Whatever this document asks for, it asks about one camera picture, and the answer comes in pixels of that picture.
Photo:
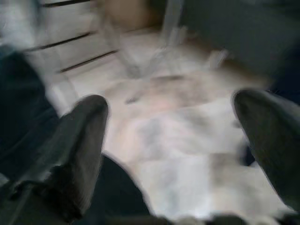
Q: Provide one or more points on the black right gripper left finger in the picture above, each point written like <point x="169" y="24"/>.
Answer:
<point x="77" y="150"/>

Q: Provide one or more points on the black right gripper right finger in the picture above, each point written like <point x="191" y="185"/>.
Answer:
<point x="274" y="136"/>

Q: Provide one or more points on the black garment green logo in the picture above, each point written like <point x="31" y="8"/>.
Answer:
<point x="23" y="117"/>

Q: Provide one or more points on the black television console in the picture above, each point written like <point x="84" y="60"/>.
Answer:
<point x="234" y="35"/>

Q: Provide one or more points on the silver clothes rack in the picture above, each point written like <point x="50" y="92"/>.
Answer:
<point x="171" y="35"/>

